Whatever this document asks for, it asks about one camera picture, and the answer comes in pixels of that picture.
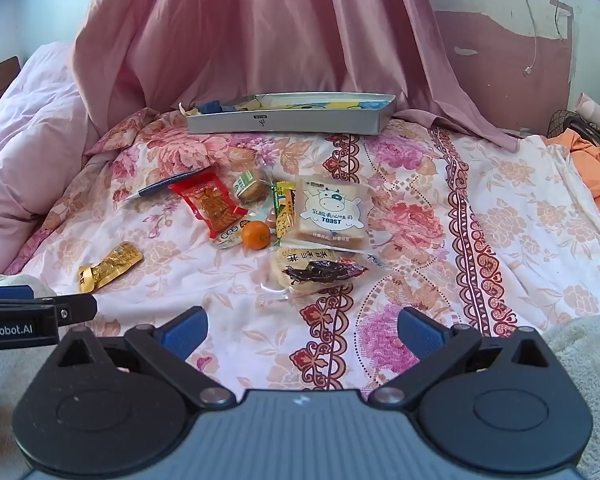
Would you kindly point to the blue powder sachet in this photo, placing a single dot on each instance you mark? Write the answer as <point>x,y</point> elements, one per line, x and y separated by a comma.
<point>155,187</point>

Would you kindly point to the green label cake packet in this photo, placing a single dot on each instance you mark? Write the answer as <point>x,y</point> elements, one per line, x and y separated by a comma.
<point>252,190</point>

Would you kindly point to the orange tangerine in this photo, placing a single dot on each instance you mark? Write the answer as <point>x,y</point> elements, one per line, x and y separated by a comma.
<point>256,235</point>

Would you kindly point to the silver cardboard box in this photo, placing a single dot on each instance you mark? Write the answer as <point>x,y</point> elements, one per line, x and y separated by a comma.
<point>290,122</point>

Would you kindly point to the white fleece blanket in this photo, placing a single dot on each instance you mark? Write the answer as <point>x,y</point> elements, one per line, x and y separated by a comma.
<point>35,282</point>
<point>590,360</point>

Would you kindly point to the wooden headboard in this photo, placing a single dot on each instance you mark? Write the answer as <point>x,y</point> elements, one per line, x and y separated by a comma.
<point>0,82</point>

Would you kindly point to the toast bread packet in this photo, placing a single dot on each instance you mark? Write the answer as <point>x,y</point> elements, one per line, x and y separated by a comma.
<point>330,215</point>

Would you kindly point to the pink curtain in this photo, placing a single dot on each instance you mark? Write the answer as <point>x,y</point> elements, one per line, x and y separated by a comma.
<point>280,35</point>

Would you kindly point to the gold snack packet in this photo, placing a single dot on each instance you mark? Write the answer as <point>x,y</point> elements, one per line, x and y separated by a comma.
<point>107,267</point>

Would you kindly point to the white rolled paper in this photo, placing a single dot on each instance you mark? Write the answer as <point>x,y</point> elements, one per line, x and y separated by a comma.
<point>592,105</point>

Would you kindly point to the red tofu snack packet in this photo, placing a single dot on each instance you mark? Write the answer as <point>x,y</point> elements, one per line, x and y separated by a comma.
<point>212,205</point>

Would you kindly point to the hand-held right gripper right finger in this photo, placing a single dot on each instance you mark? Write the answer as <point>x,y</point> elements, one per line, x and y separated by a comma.
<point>422,334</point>

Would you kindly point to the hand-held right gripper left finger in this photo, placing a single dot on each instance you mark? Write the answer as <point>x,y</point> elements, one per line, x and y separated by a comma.
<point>185,334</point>

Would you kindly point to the orange cloth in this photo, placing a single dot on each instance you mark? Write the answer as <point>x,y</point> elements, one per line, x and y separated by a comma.
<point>590,170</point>

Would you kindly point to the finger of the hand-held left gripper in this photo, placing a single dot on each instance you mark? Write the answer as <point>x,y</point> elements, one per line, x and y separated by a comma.
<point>77,307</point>
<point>7,292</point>

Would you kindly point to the floral bedsheet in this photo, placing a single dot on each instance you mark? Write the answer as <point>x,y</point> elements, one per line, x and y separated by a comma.
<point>480,260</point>

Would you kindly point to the rice cracker packet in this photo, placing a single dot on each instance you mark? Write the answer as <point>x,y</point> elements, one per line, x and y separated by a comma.
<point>310,270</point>

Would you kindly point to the yellow green snack packet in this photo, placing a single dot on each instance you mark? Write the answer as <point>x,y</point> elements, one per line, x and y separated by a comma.
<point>282,215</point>

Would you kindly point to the pink quilt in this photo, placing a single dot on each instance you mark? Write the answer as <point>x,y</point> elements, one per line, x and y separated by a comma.
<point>30,135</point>

